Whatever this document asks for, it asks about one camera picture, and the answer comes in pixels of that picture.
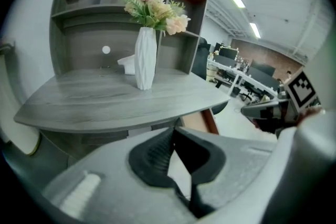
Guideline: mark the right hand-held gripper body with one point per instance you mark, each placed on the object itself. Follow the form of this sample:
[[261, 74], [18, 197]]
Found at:
[[302, 89]]

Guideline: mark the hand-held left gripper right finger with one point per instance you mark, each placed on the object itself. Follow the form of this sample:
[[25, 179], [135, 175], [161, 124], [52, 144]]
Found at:
[[236, 157]]

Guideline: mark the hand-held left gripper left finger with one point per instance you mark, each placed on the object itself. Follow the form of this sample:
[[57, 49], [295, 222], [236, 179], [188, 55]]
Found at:
[[113, 165]]

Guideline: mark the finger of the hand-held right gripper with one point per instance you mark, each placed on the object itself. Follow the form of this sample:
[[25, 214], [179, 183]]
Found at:
[[250, 110]]

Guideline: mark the brown wooden drawer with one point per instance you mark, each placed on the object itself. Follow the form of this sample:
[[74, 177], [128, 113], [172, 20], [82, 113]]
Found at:
[[199, 120]]

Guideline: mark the white crumpled tissue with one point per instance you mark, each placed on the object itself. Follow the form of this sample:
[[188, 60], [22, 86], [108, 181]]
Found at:
[[126, 65]]

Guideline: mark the long white office table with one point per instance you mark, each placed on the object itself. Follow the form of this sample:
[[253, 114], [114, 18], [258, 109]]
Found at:
[[244, 77]]

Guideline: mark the wide black computer monitor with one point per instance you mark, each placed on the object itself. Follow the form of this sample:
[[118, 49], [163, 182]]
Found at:
[[262, 72]]

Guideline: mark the small black computer monitor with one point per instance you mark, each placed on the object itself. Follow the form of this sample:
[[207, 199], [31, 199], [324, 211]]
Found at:
[[228, 54]]

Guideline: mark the grey wooden desk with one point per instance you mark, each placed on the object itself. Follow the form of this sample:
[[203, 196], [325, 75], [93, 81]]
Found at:
[[105, 102]]

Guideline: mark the black office chair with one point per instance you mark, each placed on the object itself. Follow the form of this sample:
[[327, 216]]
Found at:
[[200, 57]]

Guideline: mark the short ceiling light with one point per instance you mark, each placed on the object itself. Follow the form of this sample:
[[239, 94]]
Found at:
[[255, 30]]

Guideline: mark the white ribbed vase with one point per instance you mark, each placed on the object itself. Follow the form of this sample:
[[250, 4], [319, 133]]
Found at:
[[145, 60]]

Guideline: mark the grey wooden shelf hutch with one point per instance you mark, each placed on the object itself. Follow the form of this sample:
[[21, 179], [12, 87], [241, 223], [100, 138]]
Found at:
[[84, 42]]

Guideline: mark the artificial pink flower bouquet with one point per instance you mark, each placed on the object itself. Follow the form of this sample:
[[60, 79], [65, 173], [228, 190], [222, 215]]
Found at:
[[155, 11]]

